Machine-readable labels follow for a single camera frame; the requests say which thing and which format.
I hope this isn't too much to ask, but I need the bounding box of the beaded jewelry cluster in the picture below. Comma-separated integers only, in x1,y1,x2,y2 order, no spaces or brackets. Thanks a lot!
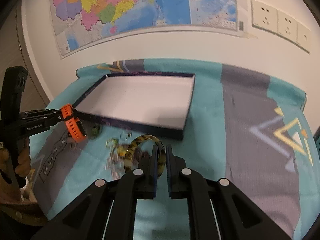
106,138,134,180

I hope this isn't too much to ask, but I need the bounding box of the orange smart watch band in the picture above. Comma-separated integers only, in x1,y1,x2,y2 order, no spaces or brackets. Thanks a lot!
61,104,86,143

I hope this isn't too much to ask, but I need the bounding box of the left hand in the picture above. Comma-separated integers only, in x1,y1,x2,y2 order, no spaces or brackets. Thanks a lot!
0,138,31,178

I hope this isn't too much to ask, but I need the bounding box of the green bead charm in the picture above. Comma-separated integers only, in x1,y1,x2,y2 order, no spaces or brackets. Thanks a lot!
91,124,103,138

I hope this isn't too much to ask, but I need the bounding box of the shallow white tray box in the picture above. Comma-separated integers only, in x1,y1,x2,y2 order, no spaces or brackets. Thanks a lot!
73,72,196,140

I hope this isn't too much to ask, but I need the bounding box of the teal grey patterned cloth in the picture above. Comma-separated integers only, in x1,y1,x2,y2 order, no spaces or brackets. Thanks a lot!
29,59,319,239

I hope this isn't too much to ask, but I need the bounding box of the clear ring pair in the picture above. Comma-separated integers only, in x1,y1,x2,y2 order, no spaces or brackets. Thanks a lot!
119,127,133,141

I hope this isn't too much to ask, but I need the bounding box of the colourful wall map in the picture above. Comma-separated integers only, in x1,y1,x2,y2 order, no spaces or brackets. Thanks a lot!
50,0,248,57

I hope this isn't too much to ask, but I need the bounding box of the white triple wall socket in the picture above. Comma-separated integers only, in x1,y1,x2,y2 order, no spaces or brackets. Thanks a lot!
251,0,311,53

